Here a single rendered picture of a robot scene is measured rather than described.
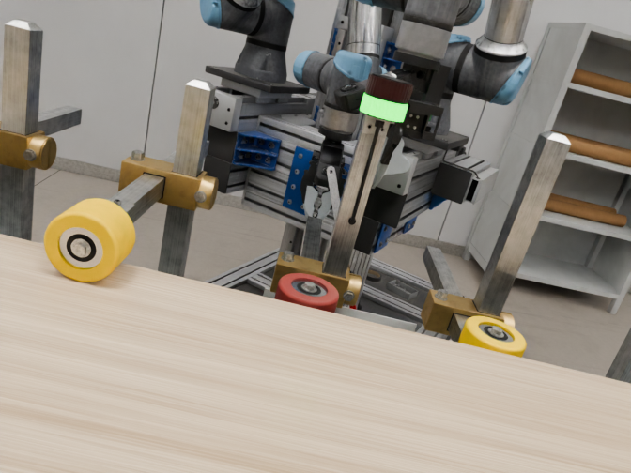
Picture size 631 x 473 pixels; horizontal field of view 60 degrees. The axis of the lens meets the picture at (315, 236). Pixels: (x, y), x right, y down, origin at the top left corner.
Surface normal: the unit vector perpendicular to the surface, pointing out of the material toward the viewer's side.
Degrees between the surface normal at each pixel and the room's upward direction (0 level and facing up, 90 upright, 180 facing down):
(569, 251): 90
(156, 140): 90
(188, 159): 90
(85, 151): 90
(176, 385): 0
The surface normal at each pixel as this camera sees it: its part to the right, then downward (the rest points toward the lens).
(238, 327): 0.24, -0.90
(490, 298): -0.04, 0.36
